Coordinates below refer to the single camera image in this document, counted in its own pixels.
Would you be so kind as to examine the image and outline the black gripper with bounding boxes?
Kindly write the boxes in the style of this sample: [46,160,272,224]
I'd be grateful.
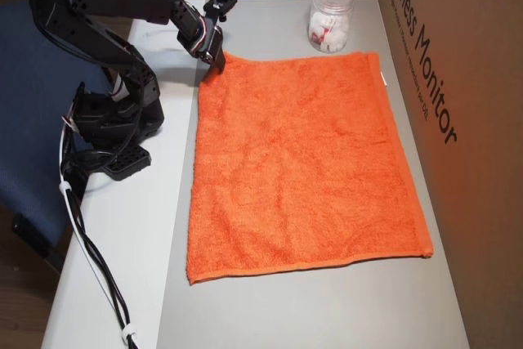
[188,17,227,74]

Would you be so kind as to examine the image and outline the orange terry towel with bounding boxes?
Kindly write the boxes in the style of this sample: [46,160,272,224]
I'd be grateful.
[186,50,435,286]

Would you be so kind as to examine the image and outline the black arm base with clamp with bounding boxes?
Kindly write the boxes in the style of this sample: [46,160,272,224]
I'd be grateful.
[60,81,165,181]

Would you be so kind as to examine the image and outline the red white paper label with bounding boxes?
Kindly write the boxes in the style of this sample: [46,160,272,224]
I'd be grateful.
[309,25,335,51]

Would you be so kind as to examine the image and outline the white eraser cubes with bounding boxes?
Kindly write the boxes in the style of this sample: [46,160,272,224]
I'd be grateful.
[308,11,351,54]

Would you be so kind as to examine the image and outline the clear plastic jar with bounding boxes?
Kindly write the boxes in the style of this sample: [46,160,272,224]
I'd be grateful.
[307,0,358,54]

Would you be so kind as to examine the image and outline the blue fabric chair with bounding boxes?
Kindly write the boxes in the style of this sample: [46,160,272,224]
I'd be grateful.
[0,0,114,244]

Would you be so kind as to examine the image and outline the cardboard box printed Business Monitor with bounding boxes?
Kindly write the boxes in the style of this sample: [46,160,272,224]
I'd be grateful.
[381,0,523,349]

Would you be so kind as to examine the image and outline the black square wrist camera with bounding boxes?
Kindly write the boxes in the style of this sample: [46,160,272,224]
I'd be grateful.
[202,0,239,23]

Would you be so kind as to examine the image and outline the black cable bundle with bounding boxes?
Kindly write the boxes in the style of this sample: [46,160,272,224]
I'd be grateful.
[58,119,140,349]

